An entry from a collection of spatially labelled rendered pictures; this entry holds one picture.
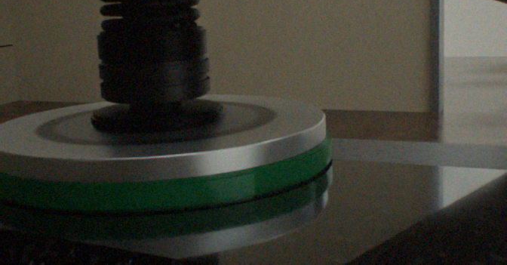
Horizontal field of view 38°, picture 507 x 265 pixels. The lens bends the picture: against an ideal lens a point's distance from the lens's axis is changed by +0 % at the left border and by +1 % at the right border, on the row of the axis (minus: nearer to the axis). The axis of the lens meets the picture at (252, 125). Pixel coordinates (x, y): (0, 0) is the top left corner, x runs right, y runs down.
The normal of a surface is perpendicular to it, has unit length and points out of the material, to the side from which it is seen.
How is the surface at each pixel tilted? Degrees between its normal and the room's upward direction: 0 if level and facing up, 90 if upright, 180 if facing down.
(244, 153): 90
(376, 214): 0
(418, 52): 90
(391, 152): 0
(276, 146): 90
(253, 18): 90
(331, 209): 0
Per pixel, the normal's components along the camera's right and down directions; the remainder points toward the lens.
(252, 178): 0.58, 0.12
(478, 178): -0.04, -0.98
